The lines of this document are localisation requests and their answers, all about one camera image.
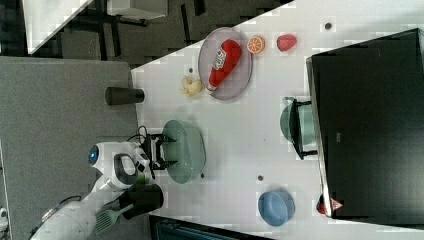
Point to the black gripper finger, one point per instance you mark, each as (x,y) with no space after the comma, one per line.
(161,138)
(162,165)

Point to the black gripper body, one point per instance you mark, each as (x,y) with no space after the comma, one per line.
(149,150)

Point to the green plastic strainer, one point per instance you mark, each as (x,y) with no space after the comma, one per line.
(187,151)

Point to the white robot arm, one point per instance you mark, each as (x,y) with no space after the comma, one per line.
(116,192)

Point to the yellow banana peel toy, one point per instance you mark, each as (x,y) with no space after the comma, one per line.
(191,87)

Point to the green slotted spatula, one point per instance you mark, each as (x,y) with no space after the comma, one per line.
(108,218)

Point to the grey round plate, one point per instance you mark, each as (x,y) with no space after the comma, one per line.
(238,78)

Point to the red ketchup bottle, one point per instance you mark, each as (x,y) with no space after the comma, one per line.
(227,57)

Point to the blue bowl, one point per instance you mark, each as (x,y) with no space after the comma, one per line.
(276,207)

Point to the orange slice toy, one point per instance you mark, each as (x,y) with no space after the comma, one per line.
(256,44)

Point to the green mug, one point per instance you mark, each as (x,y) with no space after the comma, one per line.
(297,125)

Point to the red strawberry toy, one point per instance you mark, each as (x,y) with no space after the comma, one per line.
(286,42)
(320,206)

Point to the toaster oven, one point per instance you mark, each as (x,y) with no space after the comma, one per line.
(368,109)

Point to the black cylinder post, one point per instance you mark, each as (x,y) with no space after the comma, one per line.
(144,198)
(123,96)

